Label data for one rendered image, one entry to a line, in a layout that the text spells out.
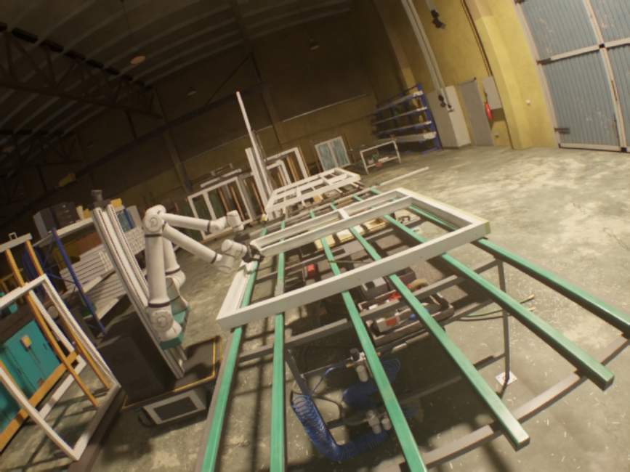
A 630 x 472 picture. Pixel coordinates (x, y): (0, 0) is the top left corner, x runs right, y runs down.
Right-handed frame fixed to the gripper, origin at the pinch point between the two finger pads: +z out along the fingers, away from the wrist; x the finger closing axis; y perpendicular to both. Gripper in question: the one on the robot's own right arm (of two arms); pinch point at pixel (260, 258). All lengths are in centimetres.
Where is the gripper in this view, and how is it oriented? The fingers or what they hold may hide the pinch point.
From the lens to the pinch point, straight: 241.8
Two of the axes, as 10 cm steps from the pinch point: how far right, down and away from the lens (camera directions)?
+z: 6.0, 3.0, 7.4
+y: -5.3, -5.4, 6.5
